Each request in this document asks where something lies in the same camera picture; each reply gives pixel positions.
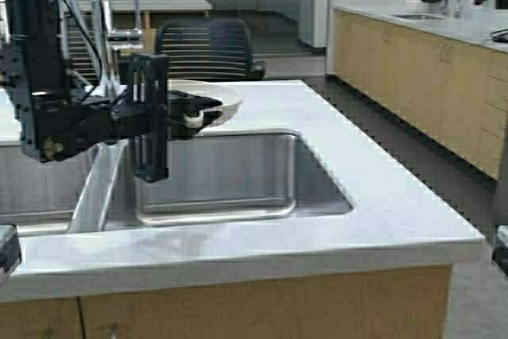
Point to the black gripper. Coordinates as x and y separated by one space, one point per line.
146 109

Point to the white ceramic bowl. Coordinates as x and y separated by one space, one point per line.
230 100

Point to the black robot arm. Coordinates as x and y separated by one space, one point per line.
61 117

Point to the black mesh office chair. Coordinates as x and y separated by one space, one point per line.
210 49

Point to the stainless steel double sink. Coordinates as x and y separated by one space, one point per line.
212 179

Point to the chrome kitchen faucet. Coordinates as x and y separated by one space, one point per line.
104 42

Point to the small background faucet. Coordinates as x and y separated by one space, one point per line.
451 8

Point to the wooden island cabinet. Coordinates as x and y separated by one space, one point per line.
398 303

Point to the wooden wall counter cabinets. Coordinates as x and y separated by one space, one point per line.
453 91

